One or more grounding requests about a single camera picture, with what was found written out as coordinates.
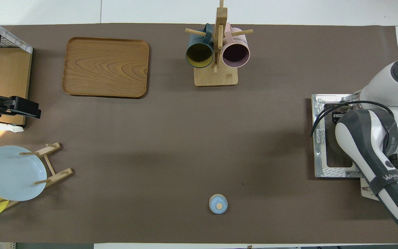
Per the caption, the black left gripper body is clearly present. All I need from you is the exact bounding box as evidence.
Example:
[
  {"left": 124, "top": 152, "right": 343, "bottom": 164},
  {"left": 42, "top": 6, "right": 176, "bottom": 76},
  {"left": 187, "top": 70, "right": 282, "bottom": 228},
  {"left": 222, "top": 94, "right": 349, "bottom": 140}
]
[{"left": 0, "top": 96, "right": 41, "bottom": 114}]

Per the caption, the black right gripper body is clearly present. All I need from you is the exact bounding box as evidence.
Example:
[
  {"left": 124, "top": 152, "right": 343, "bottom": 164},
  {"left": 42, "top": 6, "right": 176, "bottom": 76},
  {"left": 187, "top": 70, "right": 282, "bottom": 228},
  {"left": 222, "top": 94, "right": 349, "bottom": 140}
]
[{"left": 331, "top": 110, "right": 347, "bottom": 125}]

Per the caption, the cream toaster oven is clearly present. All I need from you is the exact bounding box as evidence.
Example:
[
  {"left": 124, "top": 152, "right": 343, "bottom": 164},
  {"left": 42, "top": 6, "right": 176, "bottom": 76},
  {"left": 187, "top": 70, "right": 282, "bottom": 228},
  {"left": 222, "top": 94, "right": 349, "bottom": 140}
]
[{"left": 311, "top": 88, "right": 398, "bottom": 202}]

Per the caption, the light blue plate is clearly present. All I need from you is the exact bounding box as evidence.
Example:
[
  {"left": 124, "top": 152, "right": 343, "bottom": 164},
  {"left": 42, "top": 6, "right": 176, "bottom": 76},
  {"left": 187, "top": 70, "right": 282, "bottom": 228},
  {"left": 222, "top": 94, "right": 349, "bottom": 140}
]
[{"left": 0, "top": 146, "right": 47, "bottom": 202}]

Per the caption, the wooden plate rack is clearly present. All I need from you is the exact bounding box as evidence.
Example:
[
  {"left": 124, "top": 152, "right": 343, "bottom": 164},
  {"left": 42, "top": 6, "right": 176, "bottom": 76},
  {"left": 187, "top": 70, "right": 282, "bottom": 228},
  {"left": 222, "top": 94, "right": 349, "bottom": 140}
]
[{"left": 0, "top": 142, "right": 74, "bottom": 210}]

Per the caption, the brown wooden tray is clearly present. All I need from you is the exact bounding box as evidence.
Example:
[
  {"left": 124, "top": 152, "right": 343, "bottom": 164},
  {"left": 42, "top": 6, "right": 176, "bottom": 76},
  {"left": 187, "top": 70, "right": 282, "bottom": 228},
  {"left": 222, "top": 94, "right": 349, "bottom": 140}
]
[{"left": 62, "top": 37, "right": 150, "bottom": 99}]

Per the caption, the brown table mat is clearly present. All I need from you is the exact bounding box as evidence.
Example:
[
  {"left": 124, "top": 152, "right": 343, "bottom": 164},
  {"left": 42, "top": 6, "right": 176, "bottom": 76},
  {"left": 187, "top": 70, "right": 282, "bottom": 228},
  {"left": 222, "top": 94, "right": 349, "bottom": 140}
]
[{"left": 0, "top": 23, "right": 398, "bottom": 244}]

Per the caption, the pink mug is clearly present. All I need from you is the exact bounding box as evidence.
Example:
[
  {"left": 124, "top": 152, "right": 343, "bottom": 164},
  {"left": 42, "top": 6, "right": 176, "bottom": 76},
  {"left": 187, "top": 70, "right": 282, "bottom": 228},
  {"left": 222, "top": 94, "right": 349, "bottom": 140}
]
[{"left": 222, "top": 23, "right": 251, "bottom": 68}]

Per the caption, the wooden mug rack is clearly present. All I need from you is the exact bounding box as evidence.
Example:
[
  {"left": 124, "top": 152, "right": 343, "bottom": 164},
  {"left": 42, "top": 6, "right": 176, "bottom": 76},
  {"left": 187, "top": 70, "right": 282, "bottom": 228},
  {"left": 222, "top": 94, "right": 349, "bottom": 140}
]
[{"left": 185, "top": 0, "right": 254, "bottom": 87}]

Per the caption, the dark teal mug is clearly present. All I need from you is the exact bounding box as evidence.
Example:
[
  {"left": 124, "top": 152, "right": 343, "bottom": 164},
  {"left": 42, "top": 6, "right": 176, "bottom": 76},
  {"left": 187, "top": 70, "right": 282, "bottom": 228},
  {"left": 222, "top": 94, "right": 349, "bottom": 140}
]
[{"left": 185, "top": 24, "right": 215, "bottom": 69}]

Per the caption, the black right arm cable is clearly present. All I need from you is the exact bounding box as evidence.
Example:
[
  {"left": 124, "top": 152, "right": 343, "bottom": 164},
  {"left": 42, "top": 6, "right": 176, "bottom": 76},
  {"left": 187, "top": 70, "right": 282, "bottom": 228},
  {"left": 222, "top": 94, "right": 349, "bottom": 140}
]
[{"left": 310, "top": 100, "right": 393, "bottom": 137}]

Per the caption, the wooden wire frame shelf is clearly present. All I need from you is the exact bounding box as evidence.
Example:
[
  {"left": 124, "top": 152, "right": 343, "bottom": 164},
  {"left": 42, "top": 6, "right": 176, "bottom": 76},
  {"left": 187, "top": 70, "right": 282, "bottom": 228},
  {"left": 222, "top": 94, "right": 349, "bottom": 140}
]
[{"left": 0, "top": 13, "right": 34, "bottom": 133}]

